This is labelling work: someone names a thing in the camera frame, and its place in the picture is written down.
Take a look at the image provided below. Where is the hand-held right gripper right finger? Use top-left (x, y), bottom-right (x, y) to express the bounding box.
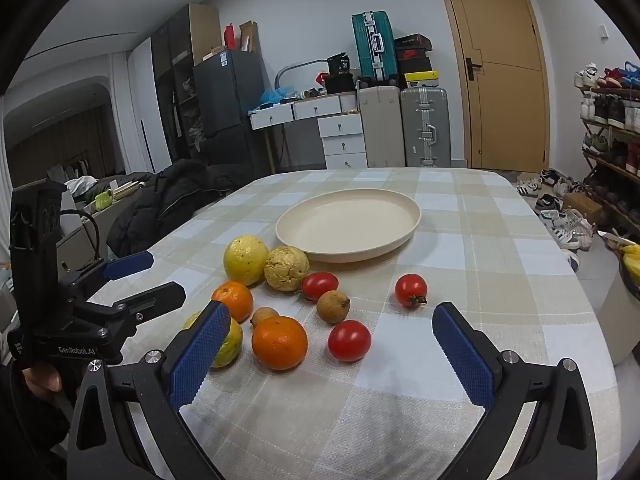
top-left (431, 302), bottom-right (598, 480)

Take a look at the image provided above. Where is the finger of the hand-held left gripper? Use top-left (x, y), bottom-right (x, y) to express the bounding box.
top-left (86, 281), bottom-right (187, 325)
top-left (57, 250), bottom-right (155, 304)

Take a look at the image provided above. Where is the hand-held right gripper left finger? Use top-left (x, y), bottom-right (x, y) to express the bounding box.
top-left (66, 301), bottom-right (241, 480)

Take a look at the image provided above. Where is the green guava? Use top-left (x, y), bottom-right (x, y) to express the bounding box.
top-left (182, 311), bottom-right (244, 370)

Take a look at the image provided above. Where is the small orange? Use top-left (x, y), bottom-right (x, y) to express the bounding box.
top-left (211, 281), bottom-right (255, 324)

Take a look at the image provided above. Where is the small brown longan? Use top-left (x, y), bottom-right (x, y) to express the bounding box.
top-left (250, 306), bottom-right (280, 330)

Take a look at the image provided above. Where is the large orange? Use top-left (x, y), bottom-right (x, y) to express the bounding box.
top-left (251, 315), bottom-right (309, 372)

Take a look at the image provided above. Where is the smooth yellow guava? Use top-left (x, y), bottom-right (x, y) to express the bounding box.
top-left (223, 235), bottom-right (271, 287)

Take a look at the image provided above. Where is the wrinkled yellow guava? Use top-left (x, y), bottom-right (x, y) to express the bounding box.
top-left (264, 246), bottom-right (311, 292)

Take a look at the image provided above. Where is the oblong red tomato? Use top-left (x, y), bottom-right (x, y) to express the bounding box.
top-left (301, 271), bottom-right (340, 302)

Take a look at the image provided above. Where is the large brown longan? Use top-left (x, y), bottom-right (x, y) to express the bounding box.
top-left (316, 290), bottom-right (351, 325)

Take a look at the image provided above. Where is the cream round plate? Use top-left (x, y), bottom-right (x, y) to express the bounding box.
top-left (275, 189), bottom-right (422, 263)

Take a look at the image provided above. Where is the person's left hand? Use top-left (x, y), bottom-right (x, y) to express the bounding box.
top-left (22, 362), bottom-right (63, 403)

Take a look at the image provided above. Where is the black puffer jacket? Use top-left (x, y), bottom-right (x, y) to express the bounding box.
top-left (106, 158), bottom-right (246, 257)

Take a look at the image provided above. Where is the brown curtain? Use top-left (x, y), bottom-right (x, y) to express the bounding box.
top-left (5, 105), bottom-right (116, 181)

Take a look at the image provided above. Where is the pile of white sneakers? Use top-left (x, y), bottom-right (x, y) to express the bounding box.
top-left (515, 167), bottom-right (596, 273)

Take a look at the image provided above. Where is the dark glass wardrobe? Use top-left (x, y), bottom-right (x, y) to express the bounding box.
top-left (150, 3), bottom-right (222, 161)

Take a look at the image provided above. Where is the brown cardboard box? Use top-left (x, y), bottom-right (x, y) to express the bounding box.
top-left (562, 192), bottom-right (603, 225)

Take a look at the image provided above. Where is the dark grey refrigerator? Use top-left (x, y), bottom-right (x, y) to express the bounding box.
top-left (192, 49), bottom-right (273, 166)

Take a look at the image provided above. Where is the white desk with drawers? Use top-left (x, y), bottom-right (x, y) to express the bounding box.
top-left (249, 92), bottom-right (361, 173)

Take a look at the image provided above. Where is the blue plastic bag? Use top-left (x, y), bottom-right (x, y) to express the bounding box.
top-left (260, 86), bottom-right (296, 107)

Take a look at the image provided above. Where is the silver suitcase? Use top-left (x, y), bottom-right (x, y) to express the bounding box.
top-left (400, 86), bottom-right (450, 167)

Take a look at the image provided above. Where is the beige suitcase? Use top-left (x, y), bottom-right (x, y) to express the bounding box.
top-left (358, 85), bottom-right (403, 168)

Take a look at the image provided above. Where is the white drawer cabinet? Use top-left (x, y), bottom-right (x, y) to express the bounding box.
top-left (317, 112), bottom-right (368, 170)

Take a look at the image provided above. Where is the wooden door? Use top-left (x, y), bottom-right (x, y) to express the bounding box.
top-left (432, 0), bottom-right (551, 173)

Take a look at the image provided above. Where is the wooden shoe rack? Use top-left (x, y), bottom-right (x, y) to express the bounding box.
top-left (575, 62), bottom-right (640, 241)

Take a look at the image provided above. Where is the black bag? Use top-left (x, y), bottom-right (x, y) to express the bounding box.
top-left (325, 75), bottom-right (357, 95)

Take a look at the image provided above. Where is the black printed box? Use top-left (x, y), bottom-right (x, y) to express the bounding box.
top-left (327, 52), bottom-right (351, 78)

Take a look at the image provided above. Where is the black and red shoe box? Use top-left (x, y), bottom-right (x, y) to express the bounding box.
top-left (395, 34), bottom-right (432, 53)

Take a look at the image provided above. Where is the teal suitcase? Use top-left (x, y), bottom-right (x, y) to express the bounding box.
top-left (351, 10), bottom-right (401, 83)

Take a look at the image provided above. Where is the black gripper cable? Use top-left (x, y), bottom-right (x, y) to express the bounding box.
top-left (60, 209), bottom-right (103, 261)

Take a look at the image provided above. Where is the grey arched frame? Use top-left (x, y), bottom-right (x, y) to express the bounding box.
top-left (275, 60), bottom-right (327, 97)

